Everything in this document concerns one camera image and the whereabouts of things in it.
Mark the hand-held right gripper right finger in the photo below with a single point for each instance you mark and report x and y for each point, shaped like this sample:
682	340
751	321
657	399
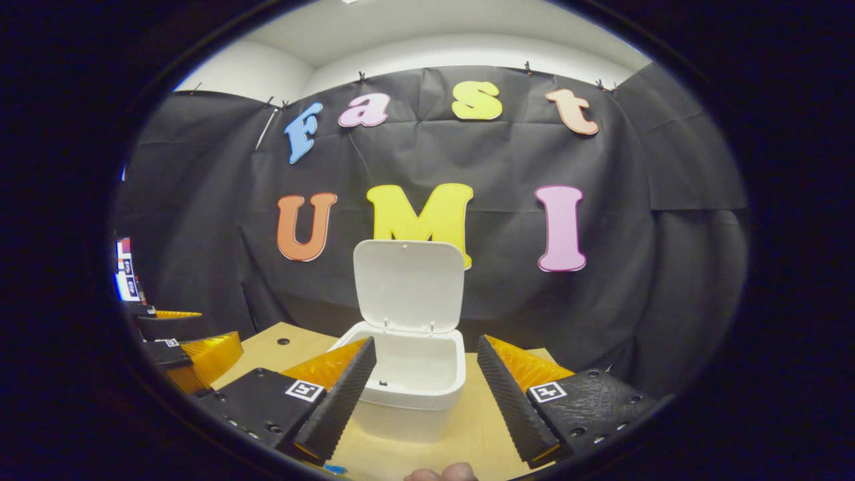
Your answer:
509	409

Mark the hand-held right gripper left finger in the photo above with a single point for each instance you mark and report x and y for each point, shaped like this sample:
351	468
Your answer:
339	409

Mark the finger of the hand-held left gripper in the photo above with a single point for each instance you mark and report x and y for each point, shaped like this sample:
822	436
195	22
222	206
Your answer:
167	324
207	357

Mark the white desktop garbage bin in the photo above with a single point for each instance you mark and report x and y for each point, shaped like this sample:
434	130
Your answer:
409	287

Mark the wooden desktop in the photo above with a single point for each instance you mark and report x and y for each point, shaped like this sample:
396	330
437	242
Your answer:
267	354

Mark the computer monitor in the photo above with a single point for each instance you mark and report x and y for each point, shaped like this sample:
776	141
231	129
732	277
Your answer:
127	274

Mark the thin white rod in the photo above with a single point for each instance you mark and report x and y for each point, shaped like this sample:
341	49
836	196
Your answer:
266	129

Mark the black backdrop cloth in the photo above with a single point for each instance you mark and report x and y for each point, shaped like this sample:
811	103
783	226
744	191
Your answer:
507	153

